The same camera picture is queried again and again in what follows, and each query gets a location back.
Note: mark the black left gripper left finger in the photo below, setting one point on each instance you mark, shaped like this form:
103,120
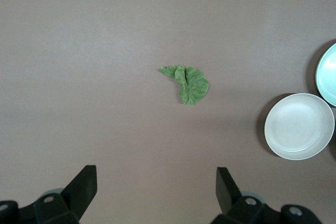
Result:
73,197

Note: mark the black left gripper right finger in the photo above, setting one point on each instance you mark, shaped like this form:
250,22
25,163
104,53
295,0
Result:
231,200

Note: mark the green lettuce leaf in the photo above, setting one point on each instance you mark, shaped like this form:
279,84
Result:
191,82

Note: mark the beige round plate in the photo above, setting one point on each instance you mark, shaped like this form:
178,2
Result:
299,127

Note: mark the brown table cover mat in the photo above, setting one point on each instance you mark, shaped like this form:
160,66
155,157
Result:
105,51

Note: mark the mint green round plate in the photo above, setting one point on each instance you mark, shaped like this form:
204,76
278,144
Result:
328,77

